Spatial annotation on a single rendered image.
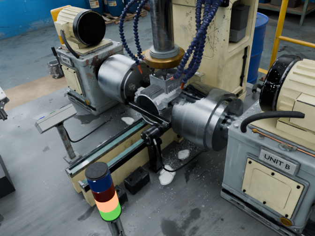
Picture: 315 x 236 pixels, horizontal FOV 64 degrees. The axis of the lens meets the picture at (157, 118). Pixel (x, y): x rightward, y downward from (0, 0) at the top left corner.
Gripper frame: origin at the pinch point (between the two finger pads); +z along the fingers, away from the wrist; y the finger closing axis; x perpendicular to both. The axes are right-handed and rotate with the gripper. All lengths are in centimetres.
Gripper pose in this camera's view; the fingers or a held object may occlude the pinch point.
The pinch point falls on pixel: (2, 115)
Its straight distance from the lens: 120.0
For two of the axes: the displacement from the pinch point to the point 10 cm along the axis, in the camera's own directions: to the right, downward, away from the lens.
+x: -5.0, 2.1, 8.4
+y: 6.9, -4.9, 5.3
